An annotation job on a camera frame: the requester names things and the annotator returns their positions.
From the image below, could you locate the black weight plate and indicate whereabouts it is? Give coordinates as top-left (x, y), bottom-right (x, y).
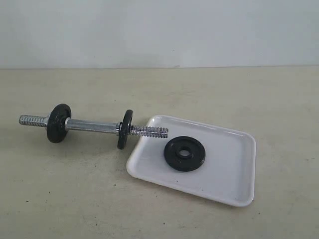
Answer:
top-left (163, 136), bottom-right (206, 172)
top-left (117, 110), bottom-right (133, 149)
top-left (46, 104), bottom-right (71, 143)

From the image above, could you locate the chrome threaded dumbbell bar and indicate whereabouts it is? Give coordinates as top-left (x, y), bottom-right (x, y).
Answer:
top-left (19, 115), bottom-right (168, 138)

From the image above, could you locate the white rectangular tray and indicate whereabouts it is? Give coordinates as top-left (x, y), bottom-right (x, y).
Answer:
top-left (126, 115), bottom-right (256, 207)

